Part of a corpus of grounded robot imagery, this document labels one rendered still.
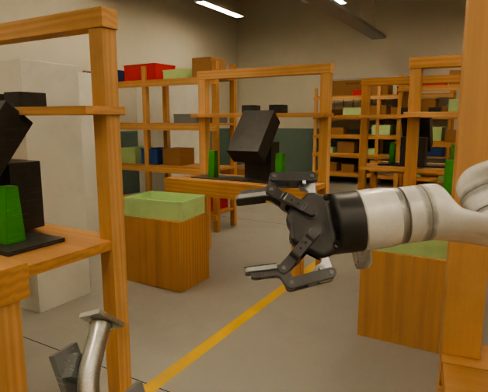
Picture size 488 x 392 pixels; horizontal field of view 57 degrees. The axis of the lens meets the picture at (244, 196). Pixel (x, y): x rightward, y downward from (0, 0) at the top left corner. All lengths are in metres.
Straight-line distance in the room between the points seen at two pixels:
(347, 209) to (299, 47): 11.56
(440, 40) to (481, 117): 9.99
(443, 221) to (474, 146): 0.65
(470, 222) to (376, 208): 0.11
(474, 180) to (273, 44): 11.84
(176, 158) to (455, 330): 5.38
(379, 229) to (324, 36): 11.36
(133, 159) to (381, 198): 6.35
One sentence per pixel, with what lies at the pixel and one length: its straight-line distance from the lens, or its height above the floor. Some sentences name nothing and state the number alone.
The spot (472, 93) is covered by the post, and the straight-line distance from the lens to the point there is 1.21.
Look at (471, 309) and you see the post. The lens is 1.29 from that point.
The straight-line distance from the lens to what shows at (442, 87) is 7.89.
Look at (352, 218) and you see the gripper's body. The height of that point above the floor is 1.37.
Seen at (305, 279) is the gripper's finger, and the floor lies 1.30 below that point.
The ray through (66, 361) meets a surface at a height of 1.13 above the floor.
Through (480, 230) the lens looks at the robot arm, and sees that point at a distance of 0.59.
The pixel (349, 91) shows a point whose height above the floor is 2.15.
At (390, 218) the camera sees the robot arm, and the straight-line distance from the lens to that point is 0.55.
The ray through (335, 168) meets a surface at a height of 0.34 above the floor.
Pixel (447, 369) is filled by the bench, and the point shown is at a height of 0.88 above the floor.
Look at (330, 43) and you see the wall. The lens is 11.78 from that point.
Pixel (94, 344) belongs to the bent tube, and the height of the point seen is 1.16.
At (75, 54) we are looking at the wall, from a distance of 8.60.
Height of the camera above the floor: 1.48
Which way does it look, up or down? 10 degrees down
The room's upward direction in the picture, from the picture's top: straight up
